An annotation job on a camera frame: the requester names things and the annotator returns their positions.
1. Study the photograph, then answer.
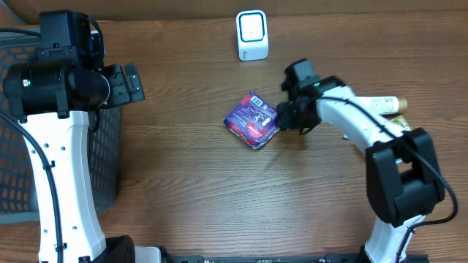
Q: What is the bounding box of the purple red liners pack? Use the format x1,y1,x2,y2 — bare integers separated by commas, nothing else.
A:
224,91,279,150

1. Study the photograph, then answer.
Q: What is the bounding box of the white gold cream tube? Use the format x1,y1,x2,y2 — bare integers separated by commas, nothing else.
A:
357,96,408,115

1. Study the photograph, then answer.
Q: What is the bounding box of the green yellow snack packet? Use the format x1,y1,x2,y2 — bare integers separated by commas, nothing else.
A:
390,115,412,131

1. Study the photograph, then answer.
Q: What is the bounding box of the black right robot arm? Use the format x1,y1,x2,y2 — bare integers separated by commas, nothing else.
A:
276,58,445,262

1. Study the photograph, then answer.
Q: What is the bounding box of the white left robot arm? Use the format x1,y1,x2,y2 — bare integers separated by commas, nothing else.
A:
3,10,163,263

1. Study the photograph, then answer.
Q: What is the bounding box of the white barcode scanner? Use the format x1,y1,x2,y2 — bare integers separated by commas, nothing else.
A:
235,9,269,61

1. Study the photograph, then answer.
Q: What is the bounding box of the grey plastic mesh basket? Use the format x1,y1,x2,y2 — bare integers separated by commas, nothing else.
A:
1,33,121,224

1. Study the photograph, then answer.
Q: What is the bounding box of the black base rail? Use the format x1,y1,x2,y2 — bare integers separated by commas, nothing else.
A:
156,251,431,263

